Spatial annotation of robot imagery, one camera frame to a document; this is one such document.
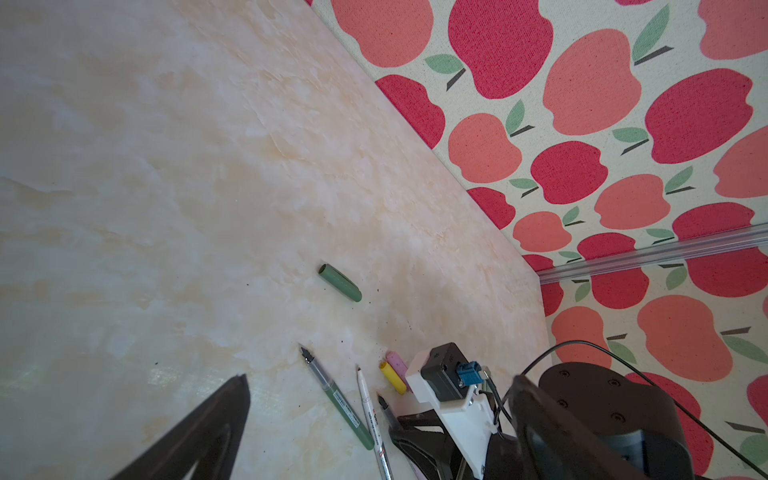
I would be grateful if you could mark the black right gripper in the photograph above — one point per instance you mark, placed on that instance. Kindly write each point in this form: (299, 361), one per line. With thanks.
(424, 440)

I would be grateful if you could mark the aluminium right rear corner post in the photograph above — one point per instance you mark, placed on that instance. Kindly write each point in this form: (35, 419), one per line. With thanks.
(720, 243)

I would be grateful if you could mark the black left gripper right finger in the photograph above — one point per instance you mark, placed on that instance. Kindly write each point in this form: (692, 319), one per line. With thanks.
(573, 446)

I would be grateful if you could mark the pink pen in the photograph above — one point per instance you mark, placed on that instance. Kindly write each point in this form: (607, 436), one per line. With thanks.
(395, 424)

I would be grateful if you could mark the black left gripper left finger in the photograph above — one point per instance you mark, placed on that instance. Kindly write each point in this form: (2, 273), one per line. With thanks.
(204, 445)

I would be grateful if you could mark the white pen yellow end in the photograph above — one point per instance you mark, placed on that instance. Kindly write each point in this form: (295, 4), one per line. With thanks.
(373, 426)

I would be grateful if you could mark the dark green pen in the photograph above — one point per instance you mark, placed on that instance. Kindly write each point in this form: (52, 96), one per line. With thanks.
(338, 399)

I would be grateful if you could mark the yellow pen cap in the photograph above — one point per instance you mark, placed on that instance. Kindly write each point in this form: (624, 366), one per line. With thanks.
(393, 378)

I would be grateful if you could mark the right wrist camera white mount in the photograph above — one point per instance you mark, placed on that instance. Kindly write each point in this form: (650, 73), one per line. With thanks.
(451, 385)

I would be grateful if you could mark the dark green pen cap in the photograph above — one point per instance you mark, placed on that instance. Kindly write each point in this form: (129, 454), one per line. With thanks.
(340, 282)

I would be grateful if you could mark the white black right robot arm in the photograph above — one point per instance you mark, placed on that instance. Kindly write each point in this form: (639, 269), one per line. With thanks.
(639, 421)

